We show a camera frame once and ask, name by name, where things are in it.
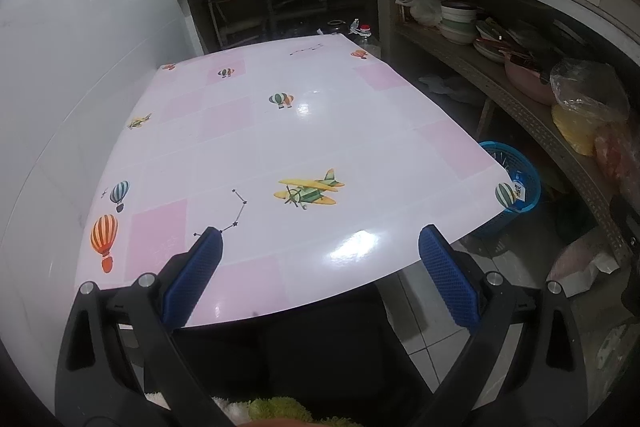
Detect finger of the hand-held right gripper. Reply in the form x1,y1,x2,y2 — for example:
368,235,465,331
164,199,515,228
609,193,640,260

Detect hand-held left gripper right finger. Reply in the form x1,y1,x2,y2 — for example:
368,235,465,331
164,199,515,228
415,223,586,427

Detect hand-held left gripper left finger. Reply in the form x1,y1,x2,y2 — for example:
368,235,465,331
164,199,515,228
54,226,226,427

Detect blue plastic basket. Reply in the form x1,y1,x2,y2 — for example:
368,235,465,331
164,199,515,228
477,141,542,240

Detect blue box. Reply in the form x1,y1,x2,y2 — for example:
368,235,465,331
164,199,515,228
510,172,532,202

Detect pale pink plastic bag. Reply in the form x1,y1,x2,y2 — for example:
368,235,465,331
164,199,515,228
550,227,621,297

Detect red plastic bag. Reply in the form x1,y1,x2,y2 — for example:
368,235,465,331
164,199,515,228
594,122,640,188

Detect yellow plastic bag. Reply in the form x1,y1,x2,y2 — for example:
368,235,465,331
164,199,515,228
551,104,608,156

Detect clear plastic bag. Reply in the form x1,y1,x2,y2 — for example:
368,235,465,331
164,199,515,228
550,59,631,122

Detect fluffy white green cloth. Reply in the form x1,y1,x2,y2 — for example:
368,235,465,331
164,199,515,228
212,396,351,427

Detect wooden support leg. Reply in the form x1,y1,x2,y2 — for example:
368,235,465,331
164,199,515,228
475,97,498,140

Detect pink basin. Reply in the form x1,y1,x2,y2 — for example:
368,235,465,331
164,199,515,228
504,54,558,106

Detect white rag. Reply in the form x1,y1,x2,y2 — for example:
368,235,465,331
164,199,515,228
417,74,483,105

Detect pile of dark utensils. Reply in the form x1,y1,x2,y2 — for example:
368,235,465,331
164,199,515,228
475,17,556,72

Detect white plate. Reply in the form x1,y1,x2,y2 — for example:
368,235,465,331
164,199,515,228
472,38,506,65

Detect stacked bowls on shelf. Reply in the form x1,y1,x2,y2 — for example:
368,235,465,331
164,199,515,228
441,27,477,45

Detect cooking oil bottle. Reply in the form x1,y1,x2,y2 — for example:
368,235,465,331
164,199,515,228
350,19,382,58

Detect green bowl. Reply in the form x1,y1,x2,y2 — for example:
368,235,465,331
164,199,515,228
440,14,477,30

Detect white plastic bag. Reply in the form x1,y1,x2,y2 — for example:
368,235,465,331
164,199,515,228
396,0,443,28

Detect white bowl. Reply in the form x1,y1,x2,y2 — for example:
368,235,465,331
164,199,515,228
440,1,478,16

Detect grey drain pipes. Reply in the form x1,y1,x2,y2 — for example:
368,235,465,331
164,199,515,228
207,0,331,52

